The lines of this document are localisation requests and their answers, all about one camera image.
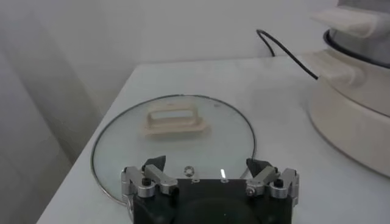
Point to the cream electric cooker base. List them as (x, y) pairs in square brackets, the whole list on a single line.
[(350, 128)]

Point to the round glass pot lid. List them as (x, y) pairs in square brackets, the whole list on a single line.
[(182, 149)]

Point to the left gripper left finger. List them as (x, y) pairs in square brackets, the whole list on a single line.
[(158, 178)]

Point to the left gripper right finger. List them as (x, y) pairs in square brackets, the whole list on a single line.
[(263, 179)]

